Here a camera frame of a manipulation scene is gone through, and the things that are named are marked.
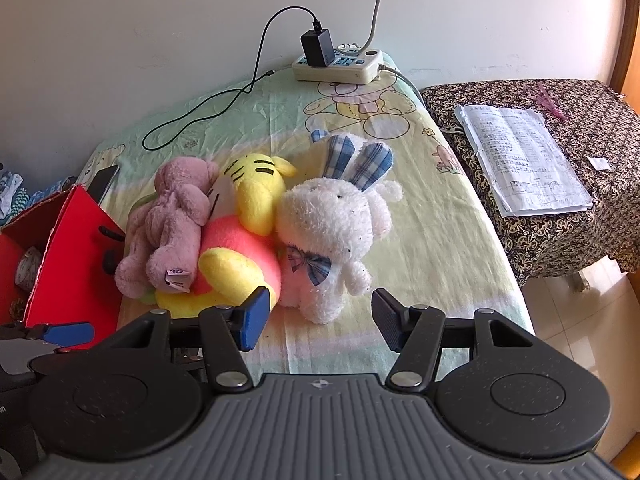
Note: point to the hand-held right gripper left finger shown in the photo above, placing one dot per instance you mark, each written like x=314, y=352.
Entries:
x=255, y=317

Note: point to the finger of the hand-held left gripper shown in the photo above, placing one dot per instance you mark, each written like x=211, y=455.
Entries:
x=70, y=334
x=20, y=332

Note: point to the printed tape roll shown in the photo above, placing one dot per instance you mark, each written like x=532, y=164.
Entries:
x=27, y=270

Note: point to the black phone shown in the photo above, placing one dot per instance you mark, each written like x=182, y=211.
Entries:
x=102, y=182

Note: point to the black charger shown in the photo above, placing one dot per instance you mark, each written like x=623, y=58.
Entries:
x=317, y=47

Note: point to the white power strip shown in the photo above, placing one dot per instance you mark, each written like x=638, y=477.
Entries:
x=350, y=67

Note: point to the green plush toy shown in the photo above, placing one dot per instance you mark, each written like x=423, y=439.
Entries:
x=144, y=297

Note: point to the white plush rabbit with bow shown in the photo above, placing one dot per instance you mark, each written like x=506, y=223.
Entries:
x=325, y=225

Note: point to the blue patterned cloth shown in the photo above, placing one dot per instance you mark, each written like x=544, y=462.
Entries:
x=50, y=191

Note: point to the small white paper slip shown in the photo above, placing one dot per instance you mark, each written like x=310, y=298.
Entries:
x=598, y=163

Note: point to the brown floral cloth covered table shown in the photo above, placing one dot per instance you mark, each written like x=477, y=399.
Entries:
x=590, y=245

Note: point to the small pink plastic item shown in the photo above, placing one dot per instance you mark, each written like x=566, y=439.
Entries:
x=547, y=102

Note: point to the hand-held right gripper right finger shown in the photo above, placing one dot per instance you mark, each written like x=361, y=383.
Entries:
x=387, y=320

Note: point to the pink plush bear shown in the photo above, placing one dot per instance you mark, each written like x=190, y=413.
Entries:
x=175, y=210

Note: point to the stack of white papers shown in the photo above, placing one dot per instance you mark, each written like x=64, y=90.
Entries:
x=525, y=160

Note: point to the yellow and red tiger plush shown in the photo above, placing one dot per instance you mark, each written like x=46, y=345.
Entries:
x=255, y=195

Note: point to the red cardboard box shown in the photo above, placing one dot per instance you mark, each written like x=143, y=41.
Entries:
x=75, y=260

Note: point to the wooden door frame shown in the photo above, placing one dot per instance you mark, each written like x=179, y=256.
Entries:
x=627, y=35

